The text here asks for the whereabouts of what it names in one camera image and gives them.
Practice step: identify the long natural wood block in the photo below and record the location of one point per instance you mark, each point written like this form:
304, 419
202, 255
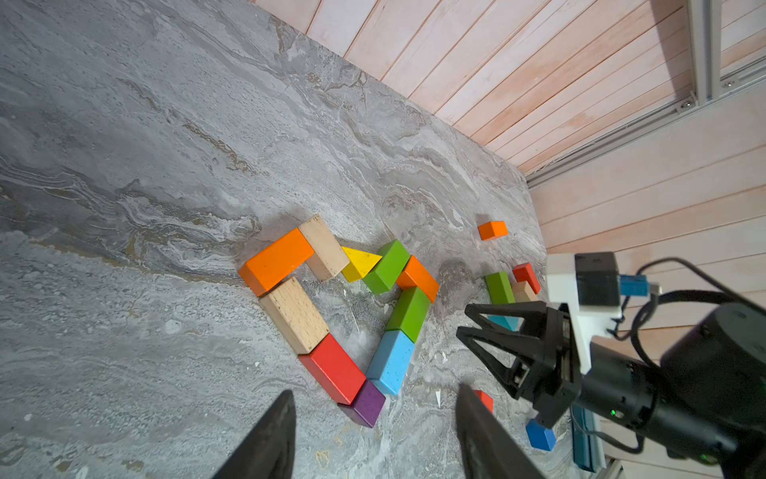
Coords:
328, 259

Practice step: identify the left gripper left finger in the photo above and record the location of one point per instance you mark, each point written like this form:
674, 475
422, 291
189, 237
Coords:
268, 450

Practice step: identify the small natural wood block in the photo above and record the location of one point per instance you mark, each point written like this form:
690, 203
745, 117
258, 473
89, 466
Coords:
295, 316

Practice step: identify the upright green block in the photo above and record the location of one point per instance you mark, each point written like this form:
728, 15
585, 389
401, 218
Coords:
500, 288

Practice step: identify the long orange block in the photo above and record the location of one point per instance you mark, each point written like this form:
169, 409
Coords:
270, 267

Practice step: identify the purple cube block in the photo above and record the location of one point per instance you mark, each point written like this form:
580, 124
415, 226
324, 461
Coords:
365, 409

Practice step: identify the teal stapler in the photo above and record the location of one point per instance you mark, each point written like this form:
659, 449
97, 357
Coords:
588, 450

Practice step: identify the red block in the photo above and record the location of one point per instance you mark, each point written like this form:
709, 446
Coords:
334, 370
525, 274
486, 399

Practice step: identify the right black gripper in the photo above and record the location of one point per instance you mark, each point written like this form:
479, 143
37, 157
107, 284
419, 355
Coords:
549, 376

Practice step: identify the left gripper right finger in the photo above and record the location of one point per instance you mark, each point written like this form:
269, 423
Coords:
487, 449

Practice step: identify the right natural wood block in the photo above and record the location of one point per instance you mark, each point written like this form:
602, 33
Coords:
523, 292

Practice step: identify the blue cube block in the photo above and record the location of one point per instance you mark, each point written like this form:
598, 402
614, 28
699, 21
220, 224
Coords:
540, 437

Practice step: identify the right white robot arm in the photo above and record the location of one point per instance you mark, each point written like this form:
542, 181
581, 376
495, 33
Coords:
704, 400

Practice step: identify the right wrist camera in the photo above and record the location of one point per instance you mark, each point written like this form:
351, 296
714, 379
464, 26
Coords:
591, 286

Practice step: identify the light blue block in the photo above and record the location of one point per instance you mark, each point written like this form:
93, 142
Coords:
391, 361

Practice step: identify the yellow triangle block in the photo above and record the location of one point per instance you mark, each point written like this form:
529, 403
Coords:
360, 264

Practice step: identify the teal triangle block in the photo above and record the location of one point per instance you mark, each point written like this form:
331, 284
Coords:
510, 323

